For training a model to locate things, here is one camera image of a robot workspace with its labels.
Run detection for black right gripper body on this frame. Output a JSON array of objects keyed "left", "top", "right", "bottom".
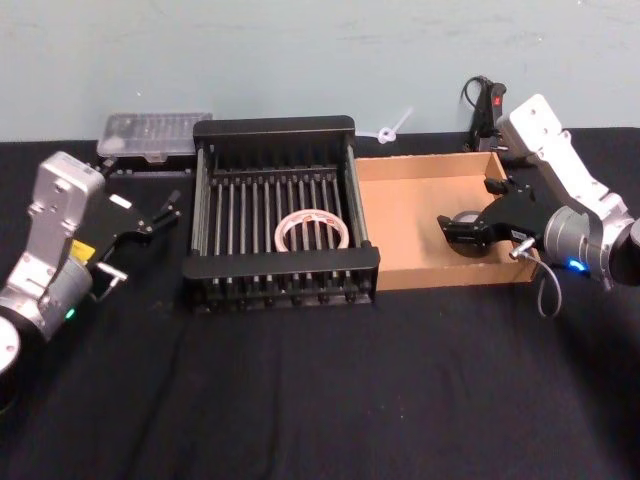
[{"left": 481, "top": 182, "right": 557, "bottom": 250}]

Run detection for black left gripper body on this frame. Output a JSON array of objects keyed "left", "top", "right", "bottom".
[{"left": 69, "top": 185, "right": 154, "bottom": 279}]

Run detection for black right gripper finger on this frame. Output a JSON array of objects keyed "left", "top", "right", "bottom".
[
  {"left": 483, "top": 176, "right": 522, "bottom": 198},
  {"left": 436, "top": 213, "right": 497, "bottom": 248}
]

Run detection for roll of silver tape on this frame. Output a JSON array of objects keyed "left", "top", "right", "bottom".
[{"left": 444, "top": 208, "right": 495, "bottom": 259}]

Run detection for roll of white tape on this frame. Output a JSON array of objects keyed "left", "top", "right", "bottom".
[{"left": 273, "top": 209, "right": 350, "bottom": 253}]

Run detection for clear plastic case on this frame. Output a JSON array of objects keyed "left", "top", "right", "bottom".
[{"left": 95, "top": 111, "right": 214, "bottom": 166}]

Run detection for shallow brown cardboard tray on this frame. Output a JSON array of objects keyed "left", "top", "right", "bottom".
[{"left": 353, "top": 150, "right": 542, "bottom": 293}]

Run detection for black rack with steel bars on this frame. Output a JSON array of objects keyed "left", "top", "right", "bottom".
[{"left": 181, "top": 114, "right": 382, "bottom": 315}]

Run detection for black table cloth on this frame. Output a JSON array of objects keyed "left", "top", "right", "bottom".
[{"left": 0, "top": 126, "right": 640, "bottom": 480}]

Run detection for black corded tool red switch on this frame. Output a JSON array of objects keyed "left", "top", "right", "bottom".
[{"left": 461, "top": 75, "right": 516, "bottom": 156}]

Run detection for plain pale wall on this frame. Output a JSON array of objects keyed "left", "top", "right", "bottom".
[{"left": 0, "top": 0, "right": 640, "bottom": 145}]

